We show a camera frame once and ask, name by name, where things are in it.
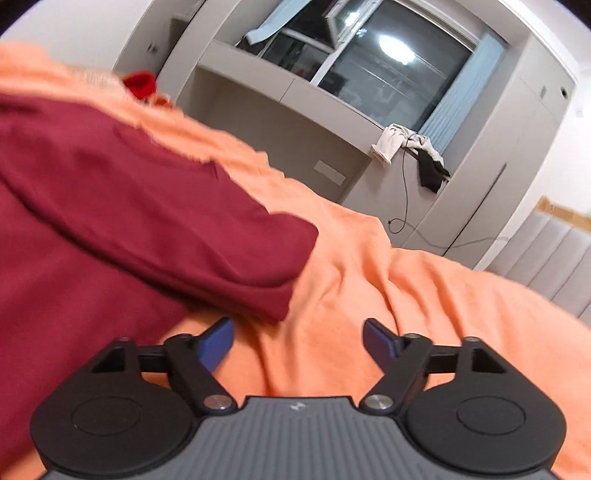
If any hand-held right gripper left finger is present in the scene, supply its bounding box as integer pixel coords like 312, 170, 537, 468
91, 317, 239, 412

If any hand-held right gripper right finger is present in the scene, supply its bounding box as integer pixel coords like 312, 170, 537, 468
359, 318, 505, 414

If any maroon garment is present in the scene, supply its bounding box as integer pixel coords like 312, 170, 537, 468
0, 91, 320, 464

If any orange bed sheet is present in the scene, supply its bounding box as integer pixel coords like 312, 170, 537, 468
0, 42, 591, 480

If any black cloth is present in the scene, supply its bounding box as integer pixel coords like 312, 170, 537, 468
414, 147, 452, 195

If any grey padded headboard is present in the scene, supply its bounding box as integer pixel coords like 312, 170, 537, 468
488, 196, 591, 320

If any white cloth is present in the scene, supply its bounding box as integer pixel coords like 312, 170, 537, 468
370, 123, 446, 169

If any grey wardrobe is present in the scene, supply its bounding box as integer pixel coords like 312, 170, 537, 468
112, 0, 206, 95
399, 33, 579, 272

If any grey window ledge unit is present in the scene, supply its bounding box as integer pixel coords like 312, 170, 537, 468
177, 39, 459, 209

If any light blue curtain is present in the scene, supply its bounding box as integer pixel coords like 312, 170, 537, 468
244, 0, 308, 45
421, 31, 509, 157

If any red cloth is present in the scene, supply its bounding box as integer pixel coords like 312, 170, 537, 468
122, 71, 158, 100

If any window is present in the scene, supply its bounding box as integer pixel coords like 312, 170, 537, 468
235, 0, 485, 134

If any black cable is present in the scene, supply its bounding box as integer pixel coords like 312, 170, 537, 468
389, 135, 511, 248

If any white wall label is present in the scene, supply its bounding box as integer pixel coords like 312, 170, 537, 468
315, 160, 347, 186

